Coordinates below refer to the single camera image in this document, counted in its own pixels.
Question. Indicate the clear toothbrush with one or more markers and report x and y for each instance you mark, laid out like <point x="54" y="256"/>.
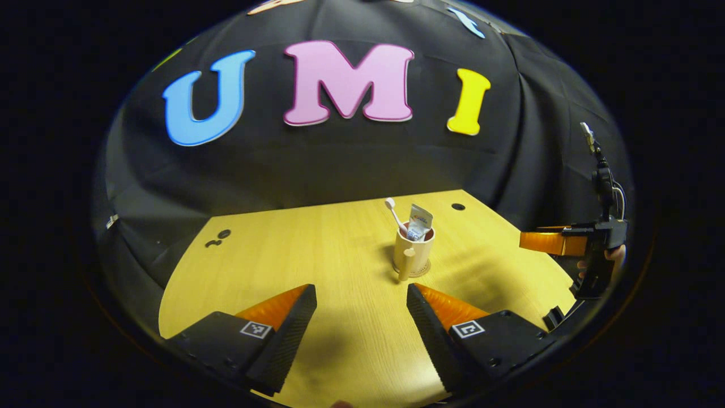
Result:
<point x="390" y="203"/>

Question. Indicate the round brown coaster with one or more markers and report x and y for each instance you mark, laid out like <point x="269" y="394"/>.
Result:
<point x="426" y="269"/>

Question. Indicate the black backdrop cloth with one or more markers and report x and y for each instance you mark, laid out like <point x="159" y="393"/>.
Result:
<point x="340" y="164"/>

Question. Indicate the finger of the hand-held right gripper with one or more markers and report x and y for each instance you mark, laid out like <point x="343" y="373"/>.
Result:
<point x="549" y="242"/>

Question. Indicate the wooden desktop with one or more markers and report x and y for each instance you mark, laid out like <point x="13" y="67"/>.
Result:
<point x="340" y="255"/>

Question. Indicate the black desk edge bracket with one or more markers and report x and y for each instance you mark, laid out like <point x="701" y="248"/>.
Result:
<point x="553" y="318"/>

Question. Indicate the white toothpaste tube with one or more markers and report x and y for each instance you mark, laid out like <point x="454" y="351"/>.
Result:
<point x="420" y="218"/>

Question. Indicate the beige cup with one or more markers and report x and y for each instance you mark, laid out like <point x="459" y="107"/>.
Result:
<point x="416" y="255"/>

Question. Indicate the small white tag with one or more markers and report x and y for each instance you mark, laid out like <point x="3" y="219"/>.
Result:
<point x="112" y="221"/>

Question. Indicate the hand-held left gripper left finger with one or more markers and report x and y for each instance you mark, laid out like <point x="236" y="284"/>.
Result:
<point x="294" y="328"/>

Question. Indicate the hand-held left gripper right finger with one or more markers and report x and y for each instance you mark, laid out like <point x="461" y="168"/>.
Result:
<point x="427" y="328"/>

